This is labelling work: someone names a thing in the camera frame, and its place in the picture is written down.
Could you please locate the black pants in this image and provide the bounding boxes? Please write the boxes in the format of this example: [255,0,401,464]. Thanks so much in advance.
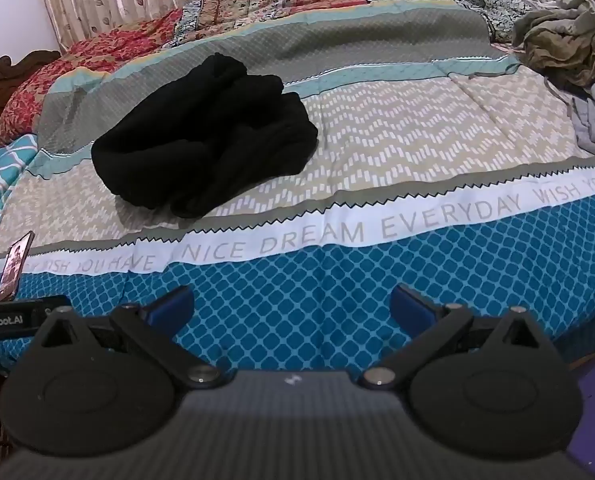
[91,53,319,220]

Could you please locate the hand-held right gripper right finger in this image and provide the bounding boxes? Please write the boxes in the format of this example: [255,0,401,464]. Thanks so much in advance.
[359,283,544,390]

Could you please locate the striped patterned bedsheet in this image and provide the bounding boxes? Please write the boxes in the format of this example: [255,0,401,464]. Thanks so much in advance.
[0,0,595,376]

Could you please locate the red floral patchwork quilt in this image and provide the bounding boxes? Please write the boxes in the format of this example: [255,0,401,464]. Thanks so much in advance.
[0,0,368,143]

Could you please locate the olive cloth pile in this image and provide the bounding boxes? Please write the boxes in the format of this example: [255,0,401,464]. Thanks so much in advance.
[512,0,595,88]

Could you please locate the smartphone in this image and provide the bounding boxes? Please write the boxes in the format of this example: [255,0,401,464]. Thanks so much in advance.
[0,231,36,302]

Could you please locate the teal lattice print pillow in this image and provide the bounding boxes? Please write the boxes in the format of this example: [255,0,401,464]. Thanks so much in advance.
[0,134,39,256]

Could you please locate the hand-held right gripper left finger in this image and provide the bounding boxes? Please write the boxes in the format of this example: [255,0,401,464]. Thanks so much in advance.
[40,285,223,390]

